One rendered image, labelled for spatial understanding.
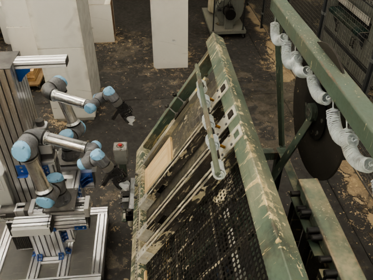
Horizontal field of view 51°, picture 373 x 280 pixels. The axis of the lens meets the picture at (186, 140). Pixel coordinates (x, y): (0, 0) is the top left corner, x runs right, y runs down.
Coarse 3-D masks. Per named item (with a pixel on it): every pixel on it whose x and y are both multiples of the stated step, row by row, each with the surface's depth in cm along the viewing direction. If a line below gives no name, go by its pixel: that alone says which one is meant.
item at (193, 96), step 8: (208, 80) 294; (192, 96) 301; (192, 104) 304; (184, 112) 308; (176, 120) 312; (168, 128) 318; (168, 136) 321; (160, 144) 326; (152, 152) 330; (144, 160) 338
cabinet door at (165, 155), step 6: (168, 144) 309; (162, 150) 316; (168, 150) 305; (156, 156) 323; (162, 156) 312; (168, 156) 299; (156, 162) 318; (162, 162) 306; (168, 162) 294; (150, 168) 324; (156, 168) 312; (162, 168) 301; (150, 174) 318; (156, 174) 307; (150, 180) 313; (150, 186) 306
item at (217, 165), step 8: (200, 80) 238; (200, 88) 230; (200, 96) 225; (208, 96) 236; (200, 104) 232; (208, 104) 232; (208, 112) 211; (208, 120) 204; (208, 128) 198; (208, 136) 195; (216, 136) 205; (208, 144) 201; (216, 144) 200; (216, 152) 194; (216, 160) 179; (216, 168) 174; (224, 168) 189; (216, 176) 189; (224, 176) 186
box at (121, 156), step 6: (114, 144) 355; (126, 144) 356; (114, 150) 350; (120, 150) 350; (126, 150) 350; (114, 156) 353; (120, 156) 353; (126, 156) 354; (120, 162) 358; (126, 162) 358
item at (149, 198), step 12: (216, 96) 244; (216, 108) 246; (216, 120) 251; (204, 132) 256; (192, 144) 262; (180, 156) 267; (168, 168) 275; (180, 168) 274; (156, 180) 286; (168, 180) 280; (156, 192) 286; (144, 204) 293
